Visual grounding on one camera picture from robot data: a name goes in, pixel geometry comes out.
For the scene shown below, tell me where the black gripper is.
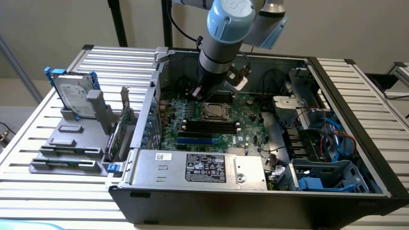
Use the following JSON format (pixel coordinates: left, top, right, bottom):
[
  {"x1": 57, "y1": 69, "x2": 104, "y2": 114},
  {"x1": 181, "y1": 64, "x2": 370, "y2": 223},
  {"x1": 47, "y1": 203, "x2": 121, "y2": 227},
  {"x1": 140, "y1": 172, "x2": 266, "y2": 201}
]
[{"x1": 190, "y1": 67, "x2": 230, "y2": 99}]

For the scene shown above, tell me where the black ram slot bank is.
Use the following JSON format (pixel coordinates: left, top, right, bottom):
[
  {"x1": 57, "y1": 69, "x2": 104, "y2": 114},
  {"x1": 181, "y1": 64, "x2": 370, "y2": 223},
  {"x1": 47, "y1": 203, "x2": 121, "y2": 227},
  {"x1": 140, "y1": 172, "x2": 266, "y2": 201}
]
[
  {"x1": 184, "y1": 119, "x2": 240, "y2": 134},
  {"x1": 204, "y1": 92, "x2": 236, "y2": 103}
]

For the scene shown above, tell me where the metal cpu socket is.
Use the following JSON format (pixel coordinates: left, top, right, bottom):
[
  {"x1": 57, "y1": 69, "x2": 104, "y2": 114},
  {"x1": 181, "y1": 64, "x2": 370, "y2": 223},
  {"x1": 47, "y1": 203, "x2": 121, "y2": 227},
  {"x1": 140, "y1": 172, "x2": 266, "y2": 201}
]
[{"x1": 198, "y1": 102, "x2": 233, "y2": 121}]

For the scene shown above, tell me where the blue expansion slot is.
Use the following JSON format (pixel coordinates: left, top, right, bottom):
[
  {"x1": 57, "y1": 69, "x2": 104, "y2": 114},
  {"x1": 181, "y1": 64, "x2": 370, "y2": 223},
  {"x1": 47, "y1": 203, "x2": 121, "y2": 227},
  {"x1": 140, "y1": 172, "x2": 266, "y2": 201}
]
[{"x1": 176, "y1": 137, "x2": 214, "y2": 146}]

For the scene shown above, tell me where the grey case latch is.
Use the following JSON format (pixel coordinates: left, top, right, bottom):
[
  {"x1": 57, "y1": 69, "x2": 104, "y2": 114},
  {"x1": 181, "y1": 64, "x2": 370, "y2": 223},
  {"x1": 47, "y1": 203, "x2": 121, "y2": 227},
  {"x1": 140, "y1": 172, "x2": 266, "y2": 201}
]
[{"x1": 153, "y1": 46, "x2": 170, "y2": 64}]

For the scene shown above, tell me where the green motherboard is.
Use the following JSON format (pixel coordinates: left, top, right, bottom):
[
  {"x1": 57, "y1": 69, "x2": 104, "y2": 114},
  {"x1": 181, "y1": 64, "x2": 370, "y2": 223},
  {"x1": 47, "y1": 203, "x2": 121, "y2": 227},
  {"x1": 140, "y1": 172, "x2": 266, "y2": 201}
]
[{"x1": 158, "y1": 92, "x2": 268, "y2": 155}]

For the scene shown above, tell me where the black metal pole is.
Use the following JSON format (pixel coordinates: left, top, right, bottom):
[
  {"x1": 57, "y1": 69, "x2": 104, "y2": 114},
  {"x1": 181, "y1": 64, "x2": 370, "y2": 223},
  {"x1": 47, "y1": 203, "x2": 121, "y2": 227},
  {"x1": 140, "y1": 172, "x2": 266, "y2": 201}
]
[
  {"x1": 160, "y1": 0, "x2": 173, "y2": 47},
  {"x1": 109, "y1": 0, "x2": 128, "y2": 47}
]

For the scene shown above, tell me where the grey metal disk bay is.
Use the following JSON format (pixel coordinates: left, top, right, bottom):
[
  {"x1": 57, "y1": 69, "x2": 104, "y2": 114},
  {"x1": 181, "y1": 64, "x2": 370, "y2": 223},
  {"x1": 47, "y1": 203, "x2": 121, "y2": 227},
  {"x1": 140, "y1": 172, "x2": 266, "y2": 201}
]
[{"x1": 270, "y1": 68, "x2": 333, "y2": 130}]

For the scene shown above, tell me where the silver chipset heat sink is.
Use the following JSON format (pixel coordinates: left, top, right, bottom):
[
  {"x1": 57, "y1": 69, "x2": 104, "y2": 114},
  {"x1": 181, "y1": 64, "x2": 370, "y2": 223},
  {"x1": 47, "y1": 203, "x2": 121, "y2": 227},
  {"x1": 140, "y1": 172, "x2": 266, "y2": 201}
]
[{"x1": 228, "y1": 147, "x2": 250, "y2": 157}]

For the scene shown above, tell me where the green graphics card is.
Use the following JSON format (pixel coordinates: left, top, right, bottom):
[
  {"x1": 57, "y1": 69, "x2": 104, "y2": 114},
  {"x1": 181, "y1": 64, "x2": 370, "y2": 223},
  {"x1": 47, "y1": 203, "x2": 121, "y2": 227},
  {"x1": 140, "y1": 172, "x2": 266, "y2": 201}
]
[{"x1": 106, "y1": 87, "x2": 132, "y2": 161}]

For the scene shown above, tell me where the silver power supply unit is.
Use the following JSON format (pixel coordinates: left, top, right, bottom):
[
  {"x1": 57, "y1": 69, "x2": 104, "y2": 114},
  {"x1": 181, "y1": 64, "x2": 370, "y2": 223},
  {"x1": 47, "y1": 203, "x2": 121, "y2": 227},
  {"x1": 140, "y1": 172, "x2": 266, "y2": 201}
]
[{"x1": 129, "y1": 149, "x2": 268, "y2": 192}]

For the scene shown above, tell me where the silver hard disk drive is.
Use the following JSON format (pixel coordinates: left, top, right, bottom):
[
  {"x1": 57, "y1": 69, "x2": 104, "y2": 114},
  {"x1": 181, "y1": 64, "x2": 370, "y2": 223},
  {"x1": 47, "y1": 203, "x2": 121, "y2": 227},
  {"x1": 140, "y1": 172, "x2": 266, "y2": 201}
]
[{"x1": 52, "y1": 74, "x2": 96, "y2": 119}]

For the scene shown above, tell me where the blue disk caddy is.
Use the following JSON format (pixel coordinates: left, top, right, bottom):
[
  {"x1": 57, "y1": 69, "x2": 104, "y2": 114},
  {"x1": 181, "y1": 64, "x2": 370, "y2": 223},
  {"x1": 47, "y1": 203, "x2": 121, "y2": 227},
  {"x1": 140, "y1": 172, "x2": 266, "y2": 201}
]
[{"x1": 44, "y1": 67, "x2": 97, "y2": 121}]

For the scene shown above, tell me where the grey parts rack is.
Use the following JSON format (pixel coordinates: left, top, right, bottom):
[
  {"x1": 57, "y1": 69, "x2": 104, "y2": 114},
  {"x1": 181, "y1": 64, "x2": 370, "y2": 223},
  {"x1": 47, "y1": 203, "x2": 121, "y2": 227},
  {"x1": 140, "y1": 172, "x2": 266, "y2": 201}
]
[{"x1": 28, "y1": 89, "x2": 141, "y2": 178}]

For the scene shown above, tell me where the black open pc case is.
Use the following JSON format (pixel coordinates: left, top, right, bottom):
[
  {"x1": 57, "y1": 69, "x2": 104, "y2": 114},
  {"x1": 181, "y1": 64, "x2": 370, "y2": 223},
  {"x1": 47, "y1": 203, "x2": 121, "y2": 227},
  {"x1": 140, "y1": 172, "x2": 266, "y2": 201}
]
[{"x1": 108, "y1": 47, "x2": 409, "y2": 226}]

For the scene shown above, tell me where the teal plastic object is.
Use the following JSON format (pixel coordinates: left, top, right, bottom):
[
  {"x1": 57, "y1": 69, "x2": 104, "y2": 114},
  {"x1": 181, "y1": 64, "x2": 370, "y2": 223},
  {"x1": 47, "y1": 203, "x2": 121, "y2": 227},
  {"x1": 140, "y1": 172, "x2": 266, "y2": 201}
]
[{"x1": 0, "y1": 218, "x2": 63, "y2": 230}]

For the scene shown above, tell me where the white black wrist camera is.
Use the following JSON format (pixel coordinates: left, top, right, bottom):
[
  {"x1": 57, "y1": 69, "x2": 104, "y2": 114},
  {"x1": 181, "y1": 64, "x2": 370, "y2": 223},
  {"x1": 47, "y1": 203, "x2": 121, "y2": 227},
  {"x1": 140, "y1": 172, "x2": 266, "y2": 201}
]
[{"x1": 222, "y1": 64, "x2": 250, "y2": 93}]

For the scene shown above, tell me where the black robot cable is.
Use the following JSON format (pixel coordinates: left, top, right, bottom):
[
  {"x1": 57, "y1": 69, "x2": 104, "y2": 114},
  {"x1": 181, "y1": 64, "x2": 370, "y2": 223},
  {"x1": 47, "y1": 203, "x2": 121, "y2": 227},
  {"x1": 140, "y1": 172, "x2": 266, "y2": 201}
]
[{"x1": 168, "y1": 0, "x2": 204, "y2": 46}]

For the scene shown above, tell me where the blue wire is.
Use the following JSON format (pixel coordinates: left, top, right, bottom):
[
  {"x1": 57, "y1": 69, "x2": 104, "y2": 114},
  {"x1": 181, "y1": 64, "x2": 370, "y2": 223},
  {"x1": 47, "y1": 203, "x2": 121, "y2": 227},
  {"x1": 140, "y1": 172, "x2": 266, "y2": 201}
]
[{"x1": 318, "y1": 115, "x2": 345, "y2": 163}]

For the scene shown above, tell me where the red wire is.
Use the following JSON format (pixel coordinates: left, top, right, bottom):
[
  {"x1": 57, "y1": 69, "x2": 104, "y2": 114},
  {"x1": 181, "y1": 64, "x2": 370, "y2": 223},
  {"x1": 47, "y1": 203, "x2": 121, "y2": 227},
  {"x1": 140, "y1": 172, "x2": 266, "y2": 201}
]
[{"x1": 296, "y1": 109, "x2": 357, "y2": 158}]

